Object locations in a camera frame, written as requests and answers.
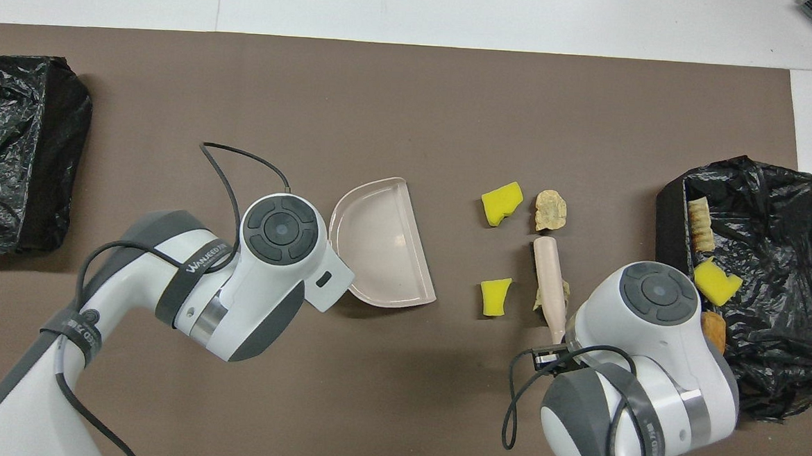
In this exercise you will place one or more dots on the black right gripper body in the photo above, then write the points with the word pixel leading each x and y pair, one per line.
pixel 563 354

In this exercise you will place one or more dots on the jagged pale bread piece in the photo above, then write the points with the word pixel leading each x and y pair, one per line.
pixel 566 290

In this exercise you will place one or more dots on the beige hand brush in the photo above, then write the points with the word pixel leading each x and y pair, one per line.
pixel 549 284

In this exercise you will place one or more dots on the small yellow sponge piece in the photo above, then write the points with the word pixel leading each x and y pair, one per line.
pixel 494 296

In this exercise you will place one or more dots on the oval pale bread piece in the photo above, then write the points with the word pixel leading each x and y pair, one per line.
pixel 551 211

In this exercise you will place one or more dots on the brown oval bread roll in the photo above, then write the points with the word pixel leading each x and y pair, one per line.
pixel 715 331

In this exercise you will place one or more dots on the wedge yellow sponge piece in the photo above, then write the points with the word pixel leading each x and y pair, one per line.
pixel 499 204

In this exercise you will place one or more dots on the L-shaped yellow sponge piece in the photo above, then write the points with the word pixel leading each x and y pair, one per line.
pixel 716 282

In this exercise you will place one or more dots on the orange striped bread roll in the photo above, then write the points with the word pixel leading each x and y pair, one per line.
pixel 701 226

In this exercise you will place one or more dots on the beige plastic dustpan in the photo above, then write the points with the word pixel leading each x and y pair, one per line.
pixel 384 248

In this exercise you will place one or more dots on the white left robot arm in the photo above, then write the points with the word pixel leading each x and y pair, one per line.
pixel 264 276

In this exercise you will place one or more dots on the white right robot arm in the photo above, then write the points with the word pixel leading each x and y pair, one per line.
pixel 651 324

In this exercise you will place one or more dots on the black bag lined bin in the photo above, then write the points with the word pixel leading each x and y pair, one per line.
pixel 1 130
pixel 786 276

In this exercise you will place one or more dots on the brown table mat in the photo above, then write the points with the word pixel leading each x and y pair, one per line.
pixel 386 81

